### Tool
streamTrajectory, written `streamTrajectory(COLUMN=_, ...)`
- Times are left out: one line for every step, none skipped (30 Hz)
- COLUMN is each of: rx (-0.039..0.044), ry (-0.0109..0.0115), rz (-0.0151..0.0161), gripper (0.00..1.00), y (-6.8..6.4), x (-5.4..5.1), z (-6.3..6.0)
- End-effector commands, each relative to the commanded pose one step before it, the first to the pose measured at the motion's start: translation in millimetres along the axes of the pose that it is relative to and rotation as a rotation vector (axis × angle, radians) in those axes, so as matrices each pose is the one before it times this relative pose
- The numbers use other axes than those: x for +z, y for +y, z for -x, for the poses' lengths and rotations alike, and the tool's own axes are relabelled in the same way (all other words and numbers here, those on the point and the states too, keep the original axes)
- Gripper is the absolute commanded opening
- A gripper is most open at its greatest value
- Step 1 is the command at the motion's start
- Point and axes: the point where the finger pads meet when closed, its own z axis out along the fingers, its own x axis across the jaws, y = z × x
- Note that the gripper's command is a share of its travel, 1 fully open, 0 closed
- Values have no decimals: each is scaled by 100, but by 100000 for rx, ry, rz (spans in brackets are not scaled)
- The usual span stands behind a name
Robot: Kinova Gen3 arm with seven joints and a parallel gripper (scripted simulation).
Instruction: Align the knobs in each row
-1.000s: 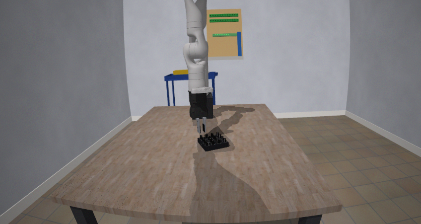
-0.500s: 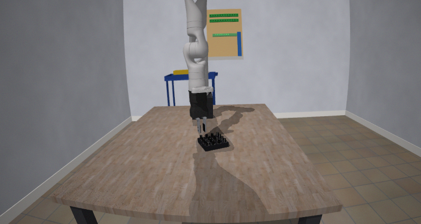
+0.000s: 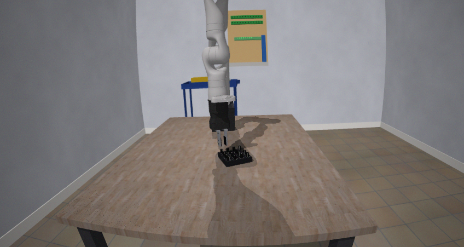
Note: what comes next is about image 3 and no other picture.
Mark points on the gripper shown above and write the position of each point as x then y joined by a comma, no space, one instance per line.
218,109

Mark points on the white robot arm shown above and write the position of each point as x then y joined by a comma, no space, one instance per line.
216,21

